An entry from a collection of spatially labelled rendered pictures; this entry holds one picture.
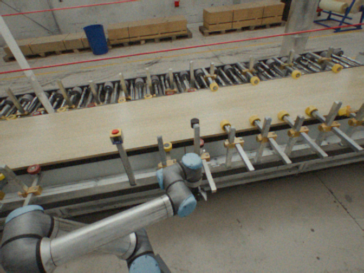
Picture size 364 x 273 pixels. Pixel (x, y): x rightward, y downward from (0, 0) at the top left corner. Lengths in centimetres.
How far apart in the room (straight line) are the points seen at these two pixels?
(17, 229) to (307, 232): 219
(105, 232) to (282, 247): 175
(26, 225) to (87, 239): 22
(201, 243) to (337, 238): 121
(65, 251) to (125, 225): 19
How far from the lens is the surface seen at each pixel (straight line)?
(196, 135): 138
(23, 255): 86
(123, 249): 122
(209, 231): 220
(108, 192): 171
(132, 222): 81
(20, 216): 95
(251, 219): 231
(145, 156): 176
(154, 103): 214
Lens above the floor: 201
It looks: 41 degrees down
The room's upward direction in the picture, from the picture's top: 6 degrees counter-clockwise
